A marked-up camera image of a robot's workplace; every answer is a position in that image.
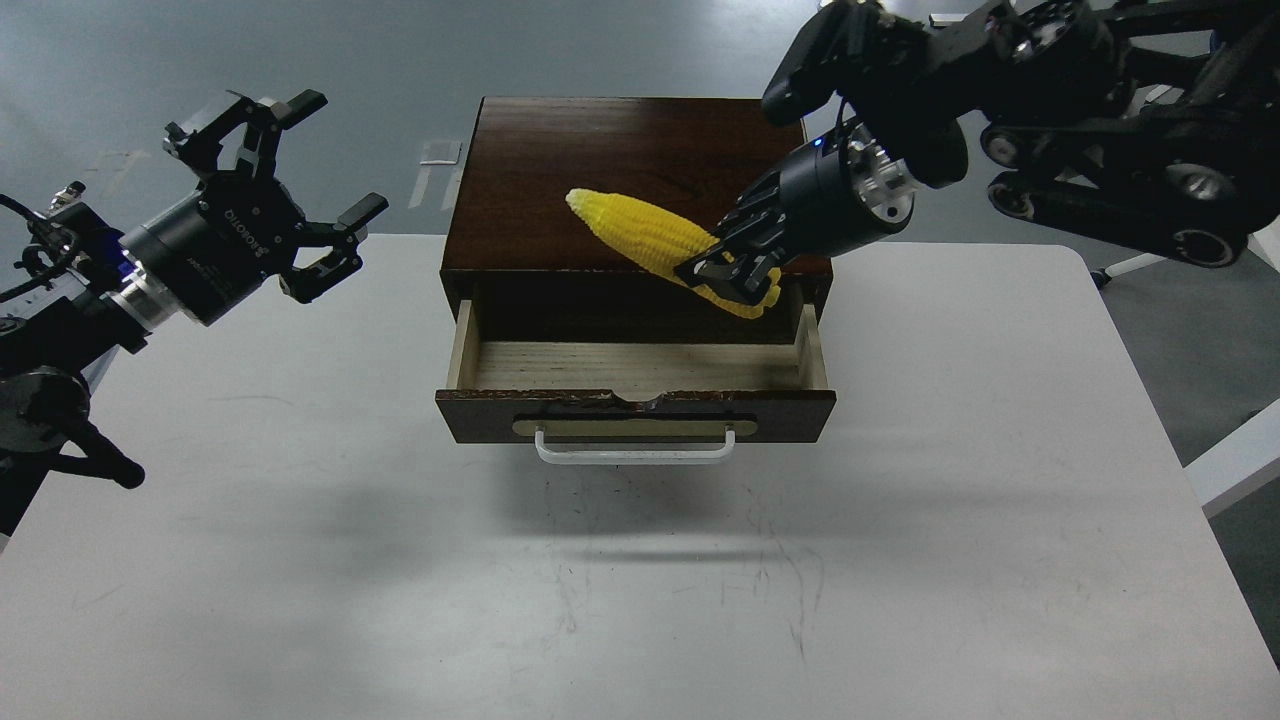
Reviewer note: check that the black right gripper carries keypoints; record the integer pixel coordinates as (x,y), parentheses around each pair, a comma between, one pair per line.
(829,196)

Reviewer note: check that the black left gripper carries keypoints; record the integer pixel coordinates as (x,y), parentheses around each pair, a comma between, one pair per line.
(217,246)

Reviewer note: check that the yellow corn cob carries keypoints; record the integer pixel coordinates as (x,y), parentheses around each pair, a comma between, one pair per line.
(658,240)

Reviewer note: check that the wooden drawer with white handle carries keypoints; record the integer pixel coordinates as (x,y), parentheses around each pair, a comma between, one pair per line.
(580,402)

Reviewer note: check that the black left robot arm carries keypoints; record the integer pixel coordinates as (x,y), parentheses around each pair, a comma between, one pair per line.
(111,289)

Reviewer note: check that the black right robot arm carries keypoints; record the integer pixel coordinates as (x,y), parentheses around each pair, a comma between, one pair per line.
(1150,124)

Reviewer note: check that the dark wooden drawer cabinet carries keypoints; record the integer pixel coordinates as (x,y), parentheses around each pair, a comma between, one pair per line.
(535,272)

